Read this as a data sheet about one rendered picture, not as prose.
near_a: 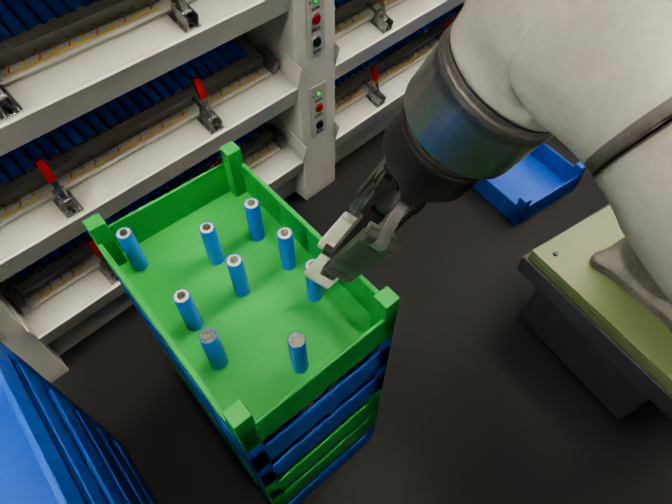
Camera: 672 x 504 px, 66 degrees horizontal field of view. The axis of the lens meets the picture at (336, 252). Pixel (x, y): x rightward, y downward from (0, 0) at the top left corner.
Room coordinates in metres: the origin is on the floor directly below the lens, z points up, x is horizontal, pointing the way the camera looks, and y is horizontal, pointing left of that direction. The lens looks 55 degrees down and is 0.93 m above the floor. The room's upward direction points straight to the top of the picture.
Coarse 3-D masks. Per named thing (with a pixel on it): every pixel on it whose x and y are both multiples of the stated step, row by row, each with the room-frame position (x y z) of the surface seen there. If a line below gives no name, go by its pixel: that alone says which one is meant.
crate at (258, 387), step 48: (192, 192) 0.44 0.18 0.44; (240, 192) 0.47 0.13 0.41; (96, 240) 0.35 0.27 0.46; (144, 240) 0.39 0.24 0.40; (192, 240) 0.39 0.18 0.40; (240, 240) 0.39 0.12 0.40; (144, 288) 0.32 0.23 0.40; (192, 288) 0.32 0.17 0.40; (288, 288) 0.32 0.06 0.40; (336, 288) 0.32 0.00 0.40; (384, 288) 0.27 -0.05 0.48; (192, 336) 0.26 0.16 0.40; (240, 336) 0.26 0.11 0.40; (336, 336) 0.26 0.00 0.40; (384, 336) 0.25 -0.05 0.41; (240, 384) 0.20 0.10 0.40; (288, 384) 0.20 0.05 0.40; (240, 432) 0.14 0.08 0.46
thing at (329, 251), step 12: (384, 180) 0.27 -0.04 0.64; (372, 192) 0.28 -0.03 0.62; (372, 204) 0.27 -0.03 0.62; (360, 216) 0.27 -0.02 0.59; (372, 216) 0.26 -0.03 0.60; (384, 216) 0.27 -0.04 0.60; (360, 228) 0.27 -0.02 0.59; (396, 228) 0.26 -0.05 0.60; (348, 240) 0.27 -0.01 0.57; (324, 252) 0.27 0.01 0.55; (336, 252) 0.27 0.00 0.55
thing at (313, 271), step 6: (318, 258) 0.28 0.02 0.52; (324, 258) 0.28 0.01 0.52; (312, 264) 0.29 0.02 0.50; (318, 264) 0.28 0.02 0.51; (324, 264) 0.28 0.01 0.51; (306, 270) 0.29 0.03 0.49; (312, 270) 0.28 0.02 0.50; (318, 270) 0.28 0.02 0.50; (306, 276) 0.29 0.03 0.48; (312, 276) 0.28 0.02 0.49; (318, 276) 0.28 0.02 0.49; (318, 282) 0.28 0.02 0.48; (324, 282) 0.28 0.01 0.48; (330, 282) 0.28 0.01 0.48
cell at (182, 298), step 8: (176, 296) 0.27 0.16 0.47; (184, 296) 0.27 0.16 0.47; (176, 304) 0.27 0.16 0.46; (184, 304) 0.26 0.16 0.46; (192, 304) 0.27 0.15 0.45; (184, 312) 0.26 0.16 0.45; (192, 312) 0.27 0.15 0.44; (184, 320) 0.27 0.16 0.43; (192, 320) 0.26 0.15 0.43; (200, 320) 0.27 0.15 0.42; (192, 328) 0.26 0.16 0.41; (200, 328) 0.27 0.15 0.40
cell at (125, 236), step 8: (120, 232) 0.35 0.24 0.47; (128, 232) 0.36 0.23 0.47; (120, 240) 0.35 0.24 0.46; (128, 240) 0.35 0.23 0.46; (136, 240) 0.36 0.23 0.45; (128, 248) 0.35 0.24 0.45; (136, 248) 0.35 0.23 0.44; (128, 256) 0.35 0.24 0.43; (136, 256) 0.35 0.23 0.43; (144, 256) 0.35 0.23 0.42; (136, 264) 0.35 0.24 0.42; (144, 264) 0.35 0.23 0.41
